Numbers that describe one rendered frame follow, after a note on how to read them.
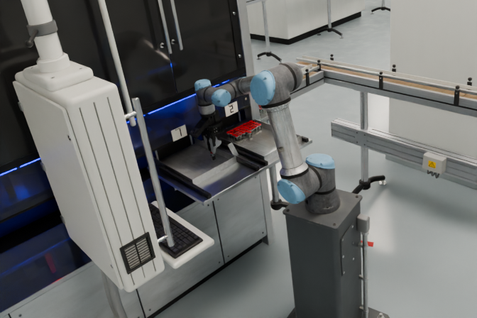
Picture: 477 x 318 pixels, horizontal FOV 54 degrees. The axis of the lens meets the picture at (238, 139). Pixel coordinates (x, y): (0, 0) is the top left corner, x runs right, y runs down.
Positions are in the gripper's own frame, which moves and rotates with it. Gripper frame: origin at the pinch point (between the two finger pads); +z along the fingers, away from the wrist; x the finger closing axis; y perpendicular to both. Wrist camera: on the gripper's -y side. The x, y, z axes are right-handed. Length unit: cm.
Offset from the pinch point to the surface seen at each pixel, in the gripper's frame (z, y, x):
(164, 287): 73, -35, 16
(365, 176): 74, 121, -1
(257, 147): 5.5, 22.1, -8.5
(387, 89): 4, 117, -21
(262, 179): 44, 43, 16
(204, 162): 5.4, -3.8, 2.0
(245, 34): -45, 43, 14
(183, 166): 5.3, -12.2, 7.8
